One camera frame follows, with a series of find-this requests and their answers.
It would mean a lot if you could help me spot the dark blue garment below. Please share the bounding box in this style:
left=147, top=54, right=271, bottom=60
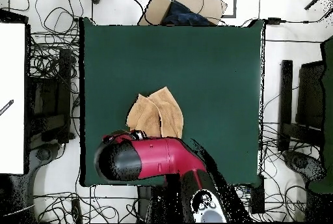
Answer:
left=162, top=0, right=211, bottom=26

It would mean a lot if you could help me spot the black cable tangle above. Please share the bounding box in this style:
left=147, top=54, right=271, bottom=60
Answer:
left=260, top=122, right=323, bottom=222
left=33, top=191, right=139, bottom=223
left=27, top=0, right=84, bottom=136

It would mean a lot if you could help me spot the grey swivel base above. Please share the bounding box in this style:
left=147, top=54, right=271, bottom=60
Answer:
left=283, top=149, right=327, bottom=183
left=10, top=143, right=63, bottom=222

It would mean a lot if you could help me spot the dark green table cloth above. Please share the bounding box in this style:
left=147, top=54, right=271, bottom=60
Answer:
left=79, top=17, right=265, bottom=188

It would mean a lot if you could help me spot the cardboard box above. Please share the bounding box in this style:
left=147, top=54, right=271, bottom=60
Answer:
left=137, top=0, right=228, bottom=26

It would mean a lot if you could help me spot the black box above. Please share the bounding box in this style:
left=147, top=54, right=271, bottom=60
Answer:
left=249, top=175, right=265, bottom=214

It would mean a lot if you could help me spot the white panel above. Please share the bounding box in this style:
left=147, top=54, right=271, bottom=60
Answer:
left=0, top=22, right=26, bottom=175

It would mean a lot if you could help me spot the green fabric drape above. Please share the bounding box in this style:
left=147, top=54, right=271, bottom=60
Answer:
left=308, top=35, right=333, bottom=193

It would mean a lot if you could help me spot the black strip label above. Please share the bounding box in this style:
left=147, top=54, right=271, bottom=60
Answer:
left=0, top=99, right=14, bottom=117

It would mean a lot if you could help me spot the black power strip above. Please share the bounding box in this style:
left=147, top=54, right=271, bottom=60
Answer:
left=71, top=198, right=83, bottom=223

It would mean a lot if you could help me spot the grey square frame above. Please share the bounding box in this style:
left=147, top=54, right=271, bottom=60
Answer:
left=199, top=0, right=237, bottom=18

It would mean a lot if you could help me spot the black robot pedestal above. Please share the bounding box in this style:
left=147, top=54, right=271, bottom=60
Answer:
left=137, top=185, right=193, bottom=223

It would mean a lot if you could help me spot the tan terry towel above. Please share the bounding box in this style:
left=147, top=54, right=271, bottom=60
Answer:
left=126, top=86, right=185, bottom=139

